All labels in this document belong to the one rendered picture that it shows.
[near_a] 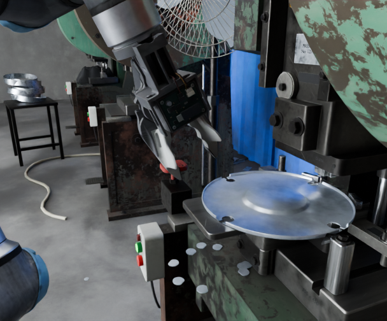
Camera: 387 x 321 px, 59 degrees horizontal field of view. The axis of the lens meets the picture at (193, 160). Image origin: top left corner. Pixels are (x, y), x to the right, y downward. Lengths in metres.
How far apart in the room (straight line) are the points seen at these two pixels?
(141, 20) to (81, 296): 1.44
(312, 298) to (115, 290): 1.20
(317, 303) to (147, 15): 0.50
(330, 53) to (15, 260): 0.65
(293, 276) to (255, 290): 0.07
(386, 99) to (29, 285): 0.68
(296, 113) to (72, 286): 1.41
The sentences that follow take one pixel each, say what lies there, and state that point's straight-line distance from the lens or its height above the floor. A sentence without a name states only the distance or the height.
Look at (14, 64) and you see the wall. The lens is 7.15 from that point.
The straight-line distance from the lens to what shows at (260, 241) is 0.68.
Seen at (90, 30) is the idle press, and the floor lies 1.12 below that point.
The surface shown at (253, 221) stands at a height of 0.78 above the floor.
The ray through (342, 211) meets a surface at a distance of 0.70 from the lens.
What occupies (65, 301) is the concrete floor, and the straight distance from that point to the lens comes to 1.72.
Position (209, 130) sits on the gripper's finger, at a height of 0.96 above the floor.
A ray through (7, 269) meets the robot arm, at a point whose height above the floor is 0.68.
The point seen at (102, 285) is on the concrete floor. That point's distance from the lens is 1.76.
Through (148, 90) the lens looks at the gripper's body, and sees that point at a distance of 0.46.
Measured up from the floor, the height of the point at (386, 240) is 0.76.
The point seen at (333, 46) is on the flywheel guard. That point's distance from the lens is 0.27.
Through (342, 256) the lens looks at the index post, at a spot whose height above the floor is 0.78.
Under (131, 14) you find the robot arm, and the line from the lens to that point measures 0.42.
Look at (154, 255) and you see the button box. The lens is 0.90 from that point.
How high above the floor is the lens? 1.08
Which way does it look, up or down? 19 degrees down
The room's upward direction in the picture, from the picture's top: straight up
